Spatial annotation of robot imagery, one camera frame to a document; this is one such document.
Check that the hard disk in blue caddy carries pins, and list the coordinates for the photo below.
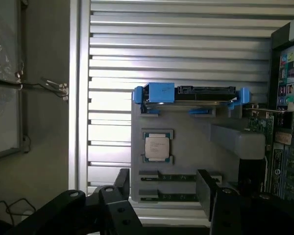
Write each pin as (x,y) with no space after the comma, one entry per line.
(186,96)

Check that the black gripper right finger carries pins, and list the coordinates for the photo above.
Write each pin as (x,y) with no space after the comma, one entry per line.
(235,213)

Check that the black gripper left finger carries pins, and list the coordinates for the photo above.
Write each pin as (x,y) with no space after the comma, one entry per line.
(63,213)

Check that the silver CPU chip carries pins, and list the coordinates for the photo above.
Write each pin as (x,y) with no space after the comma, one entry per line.
(157,148)

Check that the green RAM stick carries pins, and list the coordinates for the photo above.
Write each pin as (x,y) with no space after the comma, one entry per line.
(176,197)
(176,177)

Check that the gray framed board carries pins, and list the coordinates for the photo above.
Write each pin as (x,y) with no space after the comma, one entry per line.
(5,85)

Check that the gray parts rack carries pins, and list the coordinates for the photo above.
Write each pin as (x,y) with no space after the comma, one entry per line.
(196,144)

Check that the green graphics card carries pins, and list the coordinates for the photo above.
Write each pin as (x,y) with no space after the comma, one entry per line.
(261,122)

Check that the black PC case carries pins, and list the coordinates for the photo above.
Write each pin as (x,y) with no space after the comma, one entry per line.
(287,102)

